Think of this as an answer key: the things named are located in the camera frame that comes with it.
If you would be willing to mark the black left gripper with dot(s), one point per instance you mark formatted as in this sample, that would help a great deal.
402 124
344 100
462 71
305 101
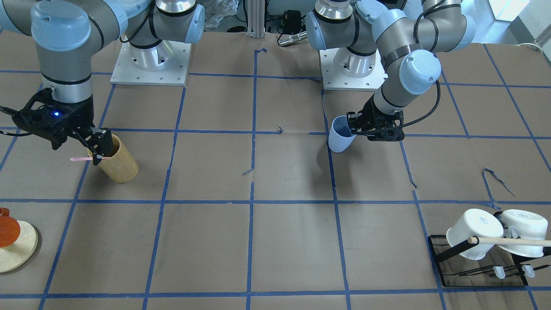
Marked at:
375 116

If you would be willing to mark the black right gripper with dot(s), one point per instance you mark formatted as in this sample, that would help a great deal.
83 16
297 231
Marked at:
85 113

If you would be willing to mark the light blue plastic cup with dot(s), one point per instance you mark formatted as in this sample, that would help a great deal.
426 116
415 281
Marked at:
340 135

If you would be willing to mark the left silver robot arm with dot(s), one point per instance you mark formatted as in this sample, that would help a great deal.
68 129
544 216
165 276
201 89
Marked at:
407 49

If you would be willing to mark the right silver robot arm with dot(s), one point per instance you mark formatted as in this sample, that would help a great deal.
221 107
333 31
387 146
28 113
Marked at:
67 33

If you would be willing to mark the bamboo cylinder holder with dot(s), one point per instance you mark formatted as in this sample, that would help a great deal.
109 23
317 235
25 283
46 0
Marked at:
119 166

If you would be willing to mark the orange mug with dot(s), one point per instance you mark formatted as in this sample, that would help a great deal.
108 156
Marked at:
9 228

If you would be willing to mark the wooden mug tree stand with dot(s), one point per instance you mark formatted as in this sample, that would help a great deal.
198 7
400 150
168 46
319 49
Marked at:
13 256

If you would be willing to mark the white mug near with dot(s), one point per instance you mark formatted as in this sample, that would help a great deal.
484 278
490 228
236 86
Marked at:
474 222

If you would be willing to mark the white mug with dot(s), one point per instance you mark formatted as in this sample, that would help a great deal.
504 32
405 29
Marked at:
526 225
474 222

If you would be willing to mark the white mug far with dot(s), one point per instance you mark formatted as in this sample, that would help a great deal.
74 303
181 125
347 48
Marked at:
526 225

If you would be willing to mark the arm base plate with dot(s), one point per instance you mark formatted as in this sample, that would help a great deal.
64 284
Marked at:
166 64
343 70

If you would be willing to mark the aluminium frame post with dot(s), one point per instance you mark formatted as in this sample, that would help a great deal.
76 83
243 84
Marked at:
256 18

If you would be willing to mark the black wire mug rack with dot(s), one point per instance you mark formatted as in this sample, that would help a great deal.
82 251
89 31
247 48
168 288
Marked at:
479 262

